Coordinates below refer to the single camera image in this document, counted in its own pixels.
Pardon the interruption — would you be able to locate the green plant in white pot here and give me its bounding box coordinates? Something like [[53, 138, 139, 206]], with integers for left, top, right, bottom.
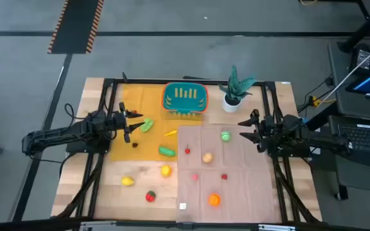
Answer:
[[217, 64, 257, 114]]

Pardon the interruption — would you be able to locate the black power adapter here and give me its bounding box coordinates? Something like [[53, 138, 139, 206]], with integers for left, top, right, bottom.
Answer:
[[348, 43, 370, 73]]

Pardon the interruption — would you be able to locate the light green toy lettuce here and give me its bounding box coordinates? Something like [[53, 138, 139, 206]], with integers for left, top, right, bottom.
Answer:
[[139, 117, 155, 133]]

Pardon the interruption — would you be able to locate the black floor cable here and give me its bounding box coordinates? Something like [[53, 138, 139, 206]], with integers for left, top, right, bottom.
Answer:
[[297, 75, 334, 113]]

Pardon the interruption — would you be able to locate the green toy cucumber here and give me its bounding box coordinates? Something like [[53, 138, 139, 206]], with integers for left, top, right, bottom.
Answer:
[[158, 146, 177, 158]]

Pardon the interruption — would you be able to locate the black orange-striped floor cable cover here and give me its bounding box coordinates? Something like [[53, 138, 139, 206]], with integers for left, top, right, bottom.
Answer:
[[47, 0, 105, 55]]

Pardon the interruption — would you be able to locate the white slanted rod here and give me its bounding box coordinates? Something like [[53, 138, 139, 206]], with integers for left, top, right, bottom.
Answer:
[[319, 38, 370, 105]]

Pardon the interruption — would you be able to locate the pale pink cloth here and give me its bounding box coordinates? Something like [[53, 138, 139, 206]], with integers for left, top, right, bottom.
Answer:
[[175, 124, 282, 224]]

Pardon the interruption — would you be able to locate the teal basket with orange handles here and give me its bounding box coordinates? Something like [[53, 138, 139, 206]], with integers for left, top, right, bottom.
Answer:
[[161, 81, 209, 116]]

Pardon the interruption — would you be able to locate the black stand leg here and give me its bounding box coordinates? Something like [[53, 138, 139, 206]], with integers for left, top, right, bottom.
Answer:
[[337, 0, 370, 54]]

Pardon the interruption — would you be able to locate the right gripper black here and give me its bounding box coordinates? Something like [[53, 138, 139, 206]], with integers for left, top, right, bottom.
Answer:
[[237, 108, 278, 153]]

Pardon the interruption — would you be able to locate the smooth orange toy fruit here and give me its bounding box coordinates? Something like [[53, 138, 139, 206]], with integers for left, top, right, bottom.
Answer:
[[160, 164, 173, 178]]

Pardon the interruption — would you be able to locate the black computer cart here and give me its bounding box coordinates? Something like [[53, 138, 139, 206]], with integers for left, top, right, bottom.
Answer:
[[328, 38, 370, 200]]

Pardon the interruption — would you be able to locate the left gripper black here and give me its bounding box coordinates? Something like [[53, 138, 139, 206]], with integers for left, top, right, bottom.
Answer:
[[109, 101, 146, 144]]

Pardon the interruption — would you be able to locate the mustard yellow cloth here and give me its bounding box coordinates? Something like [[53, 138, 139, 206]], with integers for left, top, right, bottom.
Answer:
[[110, 83, 204, 162]]

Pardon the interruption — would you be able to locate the black aluminium table frame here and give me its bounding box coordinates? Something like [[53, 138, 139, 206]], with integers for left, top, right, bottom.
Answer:
[[55, 76, 322, 224]]

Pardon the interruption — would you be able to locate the silver aluminium extrusion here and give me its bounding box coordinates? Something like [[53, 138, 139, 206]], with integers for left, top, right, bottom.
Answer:
[[78, 220, 297, 231]]

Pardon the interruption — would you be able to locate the ridged deep orange toy fruit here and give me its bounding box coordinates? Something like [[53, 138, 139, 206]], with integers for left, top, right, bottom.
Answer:
[[207, 192, 222, 207]]

